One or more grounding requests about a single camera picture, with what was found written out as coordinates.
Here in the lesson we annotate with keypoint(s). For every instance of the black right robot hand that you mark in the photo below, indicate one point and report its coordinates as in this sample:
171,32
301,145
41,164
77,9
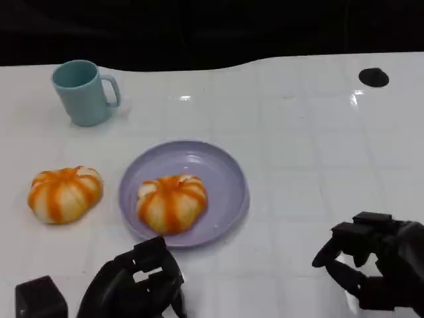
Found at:
397,248

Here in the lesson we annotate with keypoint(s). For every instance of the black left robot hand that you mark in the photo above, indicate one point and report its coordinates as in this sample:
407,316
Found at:
119,291

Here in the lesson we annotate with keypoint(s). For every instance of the orange and white bread roll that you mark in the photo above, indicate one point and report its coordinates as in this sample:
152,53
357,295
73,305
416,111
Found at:
63,195
172,205

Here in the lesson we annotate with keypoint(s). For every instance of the lilac plate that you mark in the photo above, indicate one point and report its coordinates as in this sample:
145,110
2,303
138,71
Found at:
225,185

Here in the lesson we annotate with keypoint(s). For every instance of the black table grommet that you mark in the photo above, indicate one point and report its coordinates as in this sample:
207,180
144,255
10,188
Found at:
373,77

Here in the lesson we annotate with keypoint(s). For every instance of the pale green mug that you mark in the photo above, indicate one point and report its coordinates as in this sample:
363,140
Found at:
83,99

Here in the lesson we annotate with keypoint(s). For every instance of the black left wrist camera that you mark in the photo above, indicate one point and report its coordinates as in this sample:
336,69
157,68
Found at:
39,298

